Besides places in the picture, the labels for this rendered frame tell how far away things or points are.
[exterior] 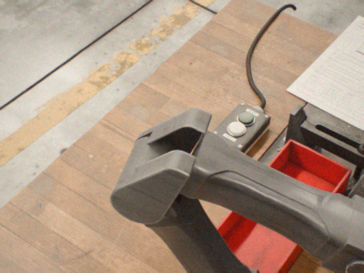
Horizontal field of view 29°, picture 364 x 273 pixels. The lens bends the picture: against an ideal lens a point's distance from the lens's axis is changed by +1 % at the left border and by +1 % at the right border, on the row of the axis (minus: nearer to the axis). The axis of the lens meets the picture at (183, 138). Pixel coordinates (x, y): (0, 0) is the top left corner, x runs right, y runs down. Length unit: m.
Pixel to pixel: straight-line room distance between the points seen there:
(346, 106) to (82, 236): 0.57
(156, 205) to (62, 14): 2.34
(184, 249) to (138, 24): 2.19
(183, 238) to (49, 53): 2.10
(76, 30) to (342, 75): 1.70
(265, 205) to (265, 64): 0.75
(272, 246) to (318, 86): 0.40
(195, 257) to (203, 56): 0.69
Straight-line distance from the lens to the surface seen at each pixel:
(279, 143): 1.31
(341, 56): 1.51
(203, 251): 0.85
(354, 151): 1.23
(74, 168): 1.27
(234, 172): 0.73
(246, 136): 1.28
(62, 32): 2.97
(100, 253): 1.16
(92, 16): 3.03
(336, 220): 0.76
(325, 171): 1.25
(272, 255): 1.16
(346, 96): 1.42
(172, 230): 0.82
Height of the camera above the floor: 1.88
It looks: 48 degrees down
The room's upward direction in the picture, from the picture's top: 1 degrees clockwise
